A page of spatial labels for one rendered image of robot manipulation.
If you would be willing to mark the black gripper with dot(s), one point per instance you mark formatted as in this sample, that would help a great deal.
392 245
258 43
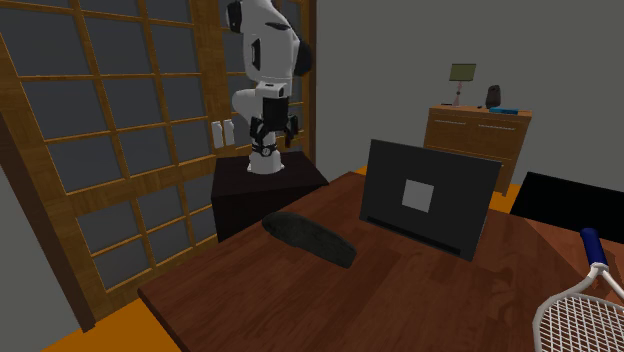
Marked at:
275 113

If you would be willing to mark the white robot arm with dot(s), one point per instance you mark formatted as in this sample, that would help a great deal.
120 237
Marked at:
270 44

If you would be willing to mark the dark robot stand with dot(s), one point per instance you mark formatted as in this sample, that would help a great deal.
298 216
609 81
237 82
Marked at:
253 195

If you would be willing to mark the black oblong pouch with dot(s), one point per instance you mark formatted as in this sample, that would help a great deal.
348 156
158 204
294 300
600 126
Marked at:
312 238

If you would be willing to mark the wooden lattice sliding door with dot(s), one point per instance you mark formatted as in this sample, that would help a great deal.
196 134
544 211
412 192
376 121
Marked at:
112 146

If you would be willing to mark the black laptop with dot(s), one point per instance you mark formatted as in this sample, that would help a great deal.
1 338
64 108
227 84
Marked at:
438 185

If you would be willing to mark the brown wooden table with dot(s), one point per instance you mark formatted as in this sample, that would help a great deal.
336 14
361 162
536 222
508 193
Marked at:
341 307

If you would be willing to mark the wooden chest of drawers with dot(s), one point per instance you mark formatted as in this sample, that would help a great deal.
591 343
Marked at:
468 139

